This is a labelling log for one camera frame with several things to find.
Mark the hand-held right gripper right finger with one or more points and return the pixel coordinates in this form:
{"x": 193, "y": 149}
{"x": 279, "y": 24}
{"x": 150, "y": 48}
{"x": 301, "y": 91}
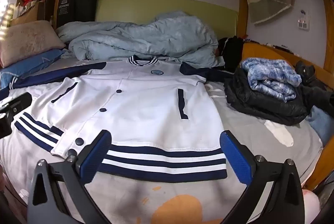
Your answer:
{"x": 236, "y": 156}

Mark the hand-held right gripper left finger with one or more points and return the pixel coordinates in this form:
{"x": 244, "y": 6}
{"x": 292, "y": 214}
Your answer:
{"x": 95, "y": 156}

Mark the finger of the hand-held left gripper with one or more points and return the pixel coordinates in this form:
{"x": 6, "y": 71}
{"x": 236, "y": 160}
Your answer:
{"x": 18, "y": 101}

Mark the white navy varsity jacket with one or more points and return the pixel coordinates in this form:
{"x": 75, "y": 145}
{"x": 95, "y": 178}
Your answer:
{"x": 141, "y": 106}

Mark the blue pillow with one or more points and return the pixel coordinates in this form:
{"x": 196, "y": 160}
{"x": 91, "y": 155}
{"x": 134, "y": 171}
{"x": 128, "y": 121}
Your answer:
{"x": 31, "y": 63}

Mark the black puffer jacket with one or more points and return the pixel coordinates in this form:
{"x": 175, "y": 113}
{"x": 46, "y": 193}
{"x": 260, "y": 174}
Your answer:
{"x": 261, "y": 109}

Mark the pink pillow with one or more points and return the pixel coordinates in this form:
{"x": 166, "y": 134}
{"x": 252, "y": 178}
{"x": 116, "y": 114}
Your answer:
{"x": 28, "y": 39}

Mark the blue white knit sweater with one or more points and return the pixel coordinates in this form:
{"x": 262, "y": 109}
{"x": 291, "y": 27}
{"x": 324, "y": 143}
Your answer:
{"x": 271, "y": 78}

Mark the blue jeans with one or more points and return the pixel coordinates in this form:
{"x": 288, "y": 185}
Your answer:
{"x": 319, "y": 125}

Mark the pink white cloth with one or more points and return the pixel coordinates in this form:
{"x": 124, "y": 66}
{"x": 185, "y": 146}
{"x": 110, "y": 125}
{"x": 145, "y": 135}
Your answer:
{"x": 311, "y": 205}

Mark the cluttered shelf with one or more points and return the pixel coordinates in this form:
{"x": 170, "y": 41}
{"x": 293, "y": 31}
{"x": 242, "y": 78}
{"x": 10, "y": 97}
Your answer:
{"x": 31, "y": 2}

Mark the black garment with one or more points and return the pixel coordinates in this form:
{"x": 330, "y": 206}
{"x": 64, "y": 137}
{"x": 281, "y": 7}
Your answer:
{"x": 232, "y": 52}

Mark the light blue duvet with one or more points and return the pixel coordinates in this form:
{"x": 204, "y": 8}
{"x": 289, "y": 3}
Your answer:
{"x": 146, "y": 39}

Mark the green headboard panel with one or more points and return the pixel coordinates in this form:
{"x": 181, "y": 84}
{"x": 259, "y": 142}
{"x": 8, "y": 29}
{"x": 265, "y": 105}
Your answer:
{"x": 167, "y": 9}

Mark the wooden bed frame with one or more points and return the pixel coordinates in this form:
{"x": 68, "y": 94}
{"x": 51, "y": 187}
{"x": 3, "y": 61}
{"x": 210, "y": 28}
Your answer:
{"x": 261, "y": 53}

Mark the white wall switch panel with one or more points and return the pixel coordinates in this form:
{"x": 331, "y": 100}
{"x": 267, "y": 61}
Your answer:
{"x": 303, "y": 20}

